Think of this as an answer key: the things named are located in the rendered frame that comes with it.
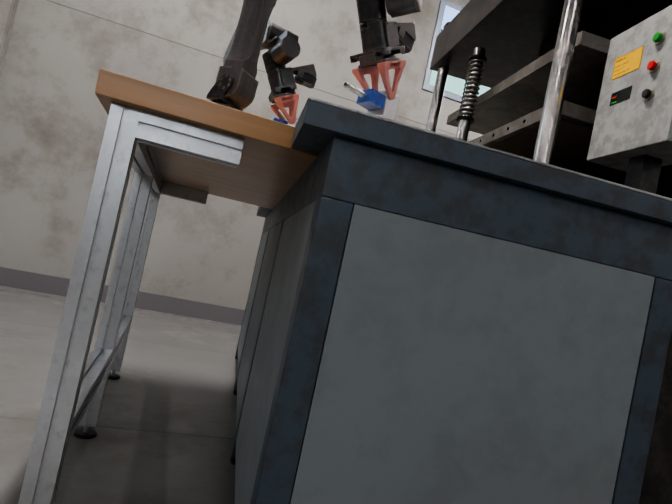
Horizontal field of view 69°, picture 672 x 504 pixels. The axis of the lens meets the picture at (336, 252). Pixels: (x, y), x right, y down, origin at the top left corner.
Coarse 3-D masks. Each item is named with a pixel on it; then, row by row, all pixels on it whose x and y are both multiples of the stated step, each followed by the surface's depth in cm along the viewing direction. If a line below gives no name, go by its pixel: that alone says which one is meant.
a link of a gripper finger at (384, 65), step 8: (360, 56) 101; (368, 56) 99; (376, 56) 98; (360, 64) 101; (368, 64) 100; (384, 64) 97; (392, 64) 100; (400, 64) 100; (384, 72) 98; (400, 72) 101; (384, 80) 99; (392, 88) 102; (392, 96) 102
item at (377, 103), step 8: (352, 88) 98; (360, 96) 100; (368, 96) 100; (376, 96) 100; (384, 96) 102; (360, 104) 102; (368, 104) 101; (376, 104) 100; (384, 104) 102; (392, 104) 103; (368, 112) 105; (376, 112) 103; (384, 112) 102; (392, 112) 103
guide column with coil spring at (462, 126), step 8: (480, 48) 234; (480, 72) 235; (472, 80) 234; (472, 88) 234; (472, 96) 234; (472, 112) 235; (464, 120) 233; (464, 128) 233; (456, 136) 235; (464, 136) 233
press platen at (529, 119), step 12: (540, 108) 176; (564, 108) 166; (576, 108) 166; (588, 108) 167; (516, 120) 191; (528, 120) 182; (576, 120) 168; (588, 120) 167; (492, 132) 209; (504, 132) 199; (516, 132) 192; (480, 144) 218; (492, 144) 212
